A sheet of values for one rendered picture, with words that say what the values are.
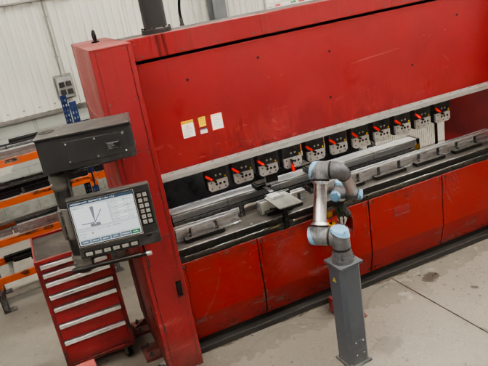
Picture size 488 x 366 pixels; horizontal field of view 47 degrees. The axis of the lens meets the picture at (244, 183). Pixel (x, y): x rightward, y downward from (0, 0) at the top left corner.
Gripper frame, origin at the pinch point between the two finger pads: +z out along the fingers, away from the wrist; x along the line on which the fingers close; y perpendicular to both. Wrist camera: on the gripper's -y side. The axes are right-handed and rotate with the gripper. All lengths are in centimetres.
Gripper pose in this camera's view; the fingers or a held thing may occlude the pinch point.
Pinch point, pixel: (343, 224)
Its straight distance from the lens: 416.4
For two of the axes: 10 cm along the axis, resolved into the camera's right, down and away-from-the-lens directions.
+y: -4.0, -3.4, 8.5
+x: -9.1, 2.8, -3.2
